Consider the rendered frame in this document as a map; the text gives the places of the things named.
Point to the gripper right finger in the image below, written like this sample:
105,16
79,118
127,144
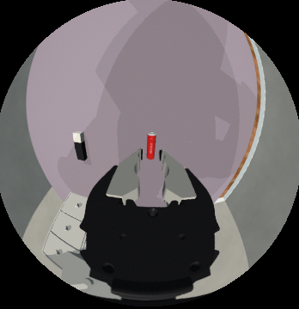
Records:
180,184

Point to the red aa battery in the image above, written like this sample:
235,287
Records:
151,143

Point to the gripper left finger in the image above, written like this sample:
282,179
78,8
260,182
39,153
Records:
114,188

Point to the white drawer with knob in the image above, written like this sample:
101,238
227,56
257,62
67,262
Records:
76,273
56,250

